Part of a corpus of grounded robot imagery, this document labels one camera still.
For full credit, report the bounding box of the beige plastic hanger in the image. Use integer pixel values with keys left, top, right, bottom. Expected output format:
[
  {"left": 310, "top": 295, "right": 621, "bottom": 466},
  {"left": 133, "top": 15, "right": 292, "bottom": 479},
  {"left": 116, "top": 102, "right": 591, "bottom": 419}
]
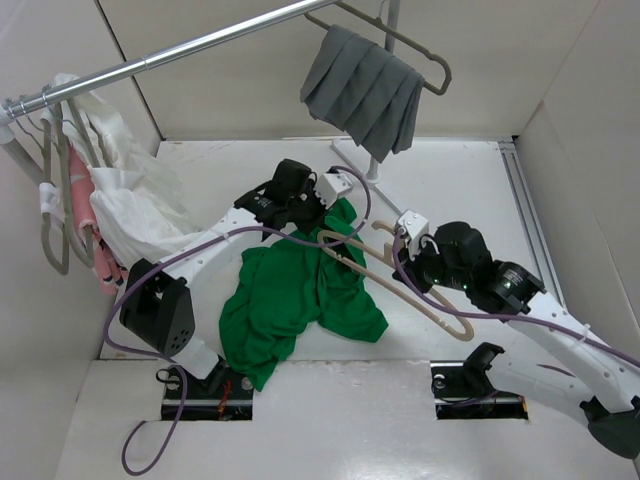
[{"left": 316, "top": 229, "right": 475, "bottom": 342}]

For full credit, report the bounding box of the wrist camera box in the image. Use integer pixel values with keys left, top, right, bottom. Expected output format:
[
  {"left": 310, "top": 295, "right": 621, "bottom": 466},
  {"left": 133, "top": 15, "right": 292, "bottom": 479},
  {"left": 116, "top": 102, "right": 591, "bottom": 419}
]
[
  {"left": 314, "top": 172, "right": 353, "bottom": 209},
  {"left": 394, "top": 210, "right": 429, "bottom": 260}
]

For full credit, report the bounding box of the green t shirt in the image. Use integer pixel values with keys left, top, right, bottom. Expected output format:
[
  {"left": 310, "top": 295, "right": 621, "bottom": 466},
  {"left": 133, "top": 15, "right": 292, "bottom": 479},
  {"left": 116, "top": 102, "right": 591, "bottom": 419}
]
[{"left": 219, "top": 231, "right": 388, "bottom": 390}]

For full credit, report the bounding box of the grey pleated cloth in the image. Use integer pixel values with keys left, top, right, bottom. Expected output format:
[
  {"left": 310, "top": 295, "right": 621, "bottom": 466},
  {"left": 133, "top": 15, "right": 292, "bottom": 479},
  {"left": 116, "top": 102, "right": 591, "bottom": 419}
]
[{"left": 300, "top": 25, "right": 425, "bottom": 163}]

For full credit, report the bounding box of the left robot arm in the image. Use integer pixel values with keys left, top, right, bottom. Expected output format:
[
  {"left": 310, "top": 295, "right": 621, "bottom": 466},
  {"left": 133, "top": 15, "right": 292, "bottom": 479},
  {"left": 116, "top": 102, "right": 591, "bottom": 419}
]
[{"left": 119, "top": 159, "right": 336, "bottom": 397}]

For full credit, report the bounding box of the aluminium rail on table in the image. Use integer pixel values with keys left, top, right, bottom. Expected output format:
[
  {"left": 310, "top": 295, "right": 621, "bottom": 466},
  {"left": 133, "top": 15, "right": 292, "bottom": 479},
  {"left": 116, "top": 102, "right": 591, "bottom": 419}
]
[{"left": 498, "top": 141, "right": 566, "bottom": 306}]

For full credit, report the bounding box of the white rack base foot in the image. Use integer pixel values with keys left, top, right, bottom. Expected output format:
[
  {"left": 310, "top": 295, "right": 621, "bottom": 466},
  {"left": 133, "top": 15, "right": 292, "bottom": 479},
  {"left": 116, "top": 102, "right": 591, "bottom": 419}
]
[{"left": 331, "top": 138, "right": 407, "bottom": 216}]

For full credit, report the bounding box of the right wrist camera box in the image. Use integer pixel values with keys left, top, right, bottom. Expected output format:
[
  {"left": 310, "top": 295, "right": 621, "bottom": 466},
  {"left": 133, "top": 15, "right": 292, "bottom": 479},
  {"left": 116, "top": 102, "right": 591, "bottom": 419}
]
[{"left": 394, "top": 210, "right": 429, "bottom": 260}]

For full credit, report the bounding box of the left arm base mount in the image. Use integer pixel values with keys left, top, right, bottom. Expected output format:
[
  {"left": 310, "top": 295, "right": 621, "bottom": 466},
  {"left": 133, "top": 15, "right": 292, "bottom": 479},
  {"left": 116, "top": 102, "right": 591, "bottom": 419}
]
[{"left": 155, "top": 366, "right": 254, "bottom": 421}]

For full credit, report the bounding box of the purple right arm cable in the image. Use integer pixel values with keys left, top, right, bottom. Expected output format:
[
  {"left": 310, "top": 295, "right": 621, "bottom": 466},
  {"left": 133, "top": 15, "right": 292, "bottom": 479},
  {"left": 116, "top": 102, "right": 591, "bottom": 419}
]
[{"left": 392, "top": 232, "right": 640, "bottom": 371}]

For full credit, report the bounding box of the grey empty hanger inner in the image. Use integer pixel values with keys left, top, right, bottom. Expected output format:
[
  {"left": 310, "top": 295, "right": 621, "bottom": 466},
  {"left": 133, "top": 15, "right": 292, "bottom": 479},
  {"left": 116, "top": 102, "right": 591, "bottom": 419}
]
[{"left": 39, "top": 103, "right": 95, "bottom": 276}]

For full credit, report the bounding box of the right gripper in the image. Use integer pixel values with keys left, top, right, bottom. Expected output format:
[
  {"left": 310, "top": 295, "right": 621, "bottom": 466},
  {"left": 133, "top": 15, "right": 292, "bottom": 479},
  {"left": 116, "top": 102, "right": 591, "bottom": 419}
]
[{"left": 392, "top": 234, "right": 471, "bottom": 295}]

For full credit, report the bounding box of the grey empty hanger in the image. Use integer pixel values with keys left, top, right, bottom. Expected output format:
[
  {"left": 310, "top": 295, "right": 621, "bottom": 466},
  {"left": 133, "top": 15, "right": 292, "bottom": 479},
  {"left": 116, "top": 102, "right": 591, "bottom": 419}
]
[
  {"left": 16, "top": 116, "right": 70, "bottom": 276},
  {"left": 39, "top": 103, "right": 95, "bottom": 276}
]

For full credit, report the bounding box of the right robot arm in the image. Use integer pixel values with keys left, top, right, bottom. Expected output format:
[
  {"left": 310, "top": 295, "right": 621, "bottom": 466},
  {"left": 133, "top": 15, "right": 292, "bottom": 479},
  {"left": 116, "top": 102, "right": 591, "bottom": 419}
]
[{"left": 391, "top": 211, "right": 639, "bottom": 460}]

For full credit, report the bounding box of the grey empty hanger outer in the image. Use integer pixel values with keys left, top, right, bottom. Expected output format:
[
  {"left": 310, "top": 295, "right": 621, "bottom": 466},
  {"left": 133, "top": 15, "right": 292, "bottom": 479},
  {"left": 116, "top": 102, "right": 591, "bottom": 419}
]
[{"left": 16, "top": 116, "right": 70, "bottom": 276}]

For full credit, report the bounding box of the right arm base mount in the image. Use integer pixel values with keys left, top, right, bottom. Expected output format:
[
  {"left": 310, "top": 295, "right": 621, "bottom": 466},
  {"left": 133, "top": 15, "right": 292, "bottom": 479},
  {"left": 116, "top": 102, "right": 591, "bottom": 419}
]
[{"left": 430, "top": 342, "right": 529, "bottom": 421}]

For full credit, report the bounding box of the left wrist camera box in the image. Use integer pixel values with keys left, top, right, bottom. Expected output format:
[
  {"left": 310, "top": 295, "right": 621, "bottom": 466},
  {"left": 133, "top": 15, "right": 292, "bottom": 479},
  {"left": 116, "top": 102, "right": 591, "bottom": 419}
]
[{"left": 314, "top": 172, "right": 353, "bottom": 209}]

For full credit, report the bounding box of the chrome clothes rail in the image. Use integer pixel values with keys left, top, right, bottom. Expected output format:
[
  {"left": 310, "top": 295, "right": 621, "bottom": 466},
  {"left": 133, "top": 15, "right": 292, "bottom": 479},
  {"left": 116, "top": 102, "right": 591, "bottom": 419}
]
[{"left": 1, "top": 0, "right": 335, "bottom": 127}]

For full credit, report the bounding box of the white garment on rack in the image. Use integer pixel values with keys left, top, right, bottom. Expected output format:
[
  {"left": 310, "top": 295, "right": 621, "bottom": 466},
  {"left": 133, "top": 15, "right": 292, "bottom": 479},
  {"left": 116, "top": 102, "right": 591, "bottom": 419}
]
[{"left": 61, "top": 93, "right": 202, "bottom": 269}]

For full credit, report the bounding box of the grey hanger with cloth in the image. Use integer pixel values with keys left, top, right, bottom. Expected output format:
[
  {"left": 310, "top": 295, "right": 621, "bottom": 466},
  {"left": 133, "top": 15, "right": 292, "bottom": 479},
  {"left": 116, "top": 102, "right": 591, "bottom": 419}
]
[{"left": 300, "top": 1, "right": 453, "bottom": 100}]

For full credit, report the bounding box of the pink patterned garment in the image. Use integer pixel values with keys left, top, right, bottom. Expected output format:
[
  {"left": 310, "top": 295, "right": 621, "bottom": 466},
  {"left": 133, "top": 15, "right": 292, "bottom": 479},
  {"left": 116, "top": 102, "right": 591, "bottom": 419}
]
[{"left": 69, "top": 148, "right": 128, "bottom": 295}]

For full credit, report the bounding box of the white rack upright pole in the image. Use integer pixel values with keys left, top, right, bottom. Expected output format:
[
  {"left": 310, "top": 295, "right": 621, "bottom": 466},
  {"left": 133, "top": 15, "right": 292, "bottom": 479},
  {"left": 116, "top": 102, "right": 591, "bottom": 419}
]
[{"left": 1, "top": 125, "right": 43, "bottom": 185}]

